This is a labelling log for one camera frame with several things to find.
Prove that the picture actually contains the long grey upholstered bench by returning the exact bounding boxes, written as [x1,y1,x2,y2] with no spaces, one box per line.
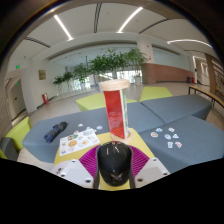
[21,101,174,164]

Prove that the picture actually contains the group of small stickers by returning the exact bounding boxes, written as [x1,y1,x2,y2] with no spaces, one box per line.
[149,126,184,149]

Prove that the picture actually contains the dark blue folded umbrella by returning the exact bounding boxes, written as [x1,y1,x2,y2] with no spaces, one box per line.
[43,121,68,144]

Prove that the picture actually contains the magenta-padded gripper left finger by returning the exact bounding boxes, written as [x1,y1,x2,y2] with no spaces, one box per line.
[50,144,102,190]

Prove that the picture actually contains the lime green upholstered bench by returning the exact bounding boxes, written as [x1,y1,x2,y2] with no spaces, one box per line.
[75,92,138,112]
[138,86,174,103]

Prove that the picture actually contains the row of potted plants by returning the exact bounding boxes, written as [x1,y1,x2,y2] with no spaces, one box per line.
[52,47,149,93]

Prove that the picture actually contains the wooden bench with black frame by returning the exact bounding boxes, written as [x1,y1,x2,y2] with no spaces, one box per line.
[188,84,224,108]

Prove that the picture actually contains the lime green corner bench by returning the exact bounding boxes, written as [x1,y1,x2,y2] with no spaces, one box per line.
[0,116,33,159]

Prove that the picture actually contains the ceiling strip lights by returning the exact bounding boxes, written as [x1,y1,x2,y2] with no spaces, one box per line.
[53,5,214,49]

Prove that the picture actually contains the black computer mouse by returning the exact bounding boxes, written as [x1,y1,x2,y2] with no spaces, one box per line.
[96,141,133,187]

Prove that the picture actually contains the dark grey ottoman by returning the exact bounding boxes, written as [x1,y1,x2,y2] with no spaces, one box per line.
[0,136,19,162]

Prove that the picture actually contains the brass wall plaque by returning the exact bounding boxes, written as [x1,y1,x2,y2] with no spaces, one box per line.
[38,69,47,81]

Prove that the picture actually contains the grey bench with stickers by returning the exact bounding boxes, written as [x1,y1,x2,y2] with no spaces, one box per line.
[138,114,224,174]

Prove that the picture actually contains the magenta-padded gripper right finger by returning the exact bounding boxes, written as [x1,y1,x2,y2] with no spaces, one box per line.
[127,144,172,190]

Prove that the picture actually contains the red fire extinguisher box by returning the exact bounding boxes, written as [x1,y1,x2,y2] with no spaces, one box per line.
[41,92,50,105]

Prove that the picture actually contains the white sticker sheet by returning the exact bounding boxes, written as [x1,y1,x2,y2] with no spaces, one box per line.
[58,128,101,157]

